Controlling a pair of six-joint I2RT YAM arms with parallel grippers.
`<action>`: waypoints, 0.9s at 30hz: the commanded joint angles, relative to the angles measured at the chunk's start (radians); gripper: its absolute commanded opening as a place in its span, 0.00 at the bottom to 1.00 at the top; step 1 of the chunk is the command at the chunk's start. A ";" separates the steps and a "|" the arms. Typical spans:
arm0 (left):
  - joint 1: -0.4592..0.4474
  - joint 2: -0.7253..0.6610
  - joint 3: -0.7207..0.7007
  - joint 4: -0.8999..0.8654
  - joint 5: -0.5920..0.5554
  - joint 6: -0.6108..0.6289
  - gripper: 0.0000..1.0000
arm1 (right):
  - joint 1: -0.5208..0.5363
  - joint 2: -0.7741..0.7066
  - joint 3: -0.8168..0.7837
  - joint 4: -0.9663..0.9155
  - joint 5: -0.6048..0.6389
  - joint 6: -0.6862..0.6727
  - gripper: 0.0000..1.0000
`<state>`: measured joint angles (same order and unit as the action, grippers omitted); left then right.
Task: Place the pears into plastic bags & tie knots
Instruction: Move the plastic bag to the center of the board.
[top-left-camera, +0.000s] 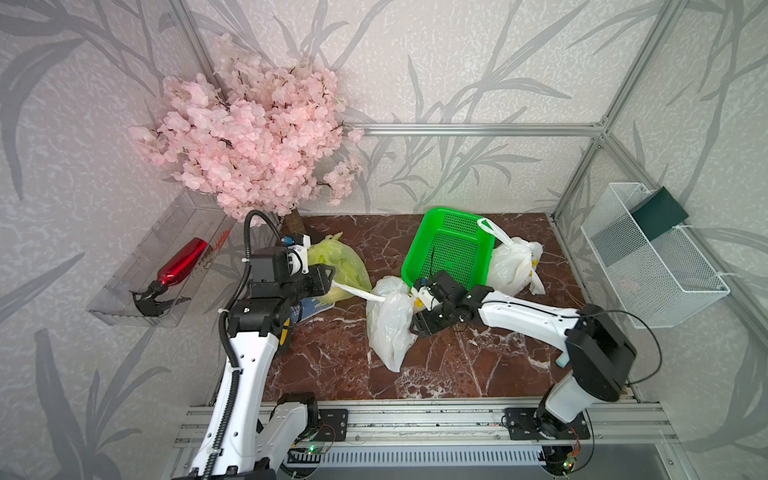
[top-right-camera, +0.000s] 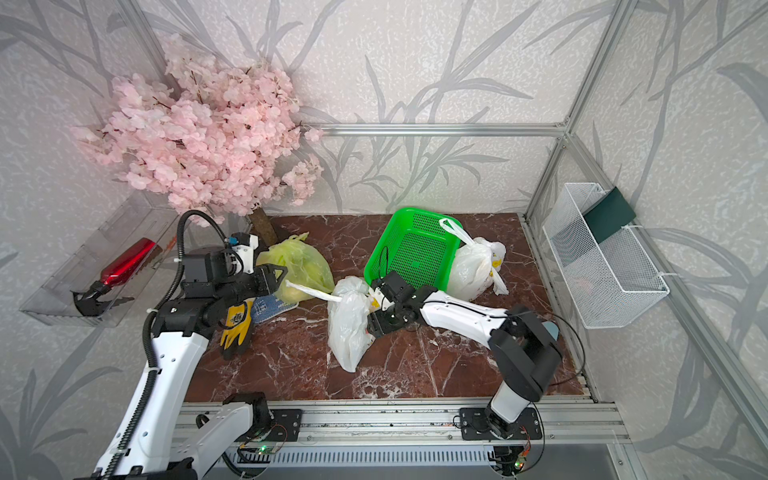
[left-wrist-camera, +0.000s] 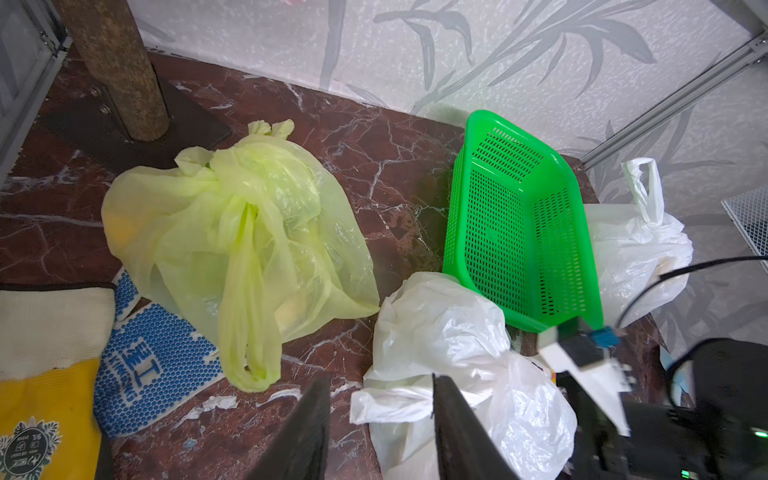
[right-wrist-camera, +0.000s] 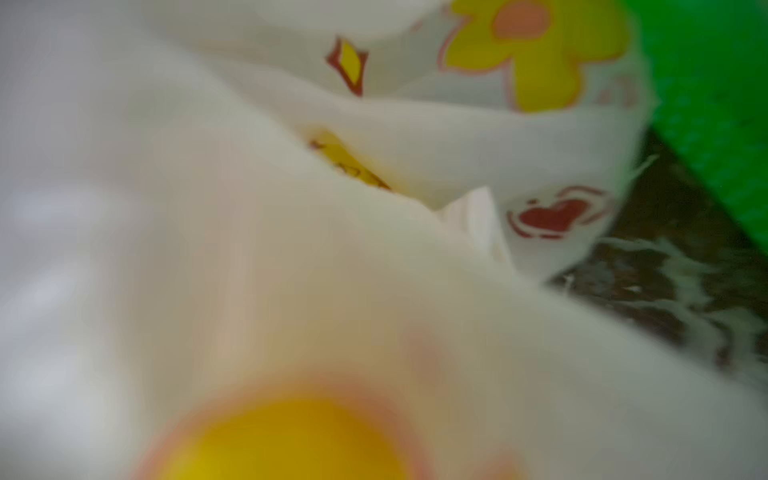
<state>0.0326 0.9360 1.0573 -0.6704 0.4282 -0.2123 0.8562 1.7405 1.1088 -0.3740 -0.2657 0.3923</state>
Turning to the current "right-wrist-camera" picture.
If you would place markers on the white plastic bag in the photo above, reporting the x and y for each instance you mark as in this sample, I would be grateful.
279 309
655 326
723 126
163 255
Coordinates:
312 239

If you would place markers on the green plastic perforated basket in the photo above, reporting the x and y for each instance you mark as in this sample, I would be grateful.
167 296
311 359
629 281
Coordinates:
709 69

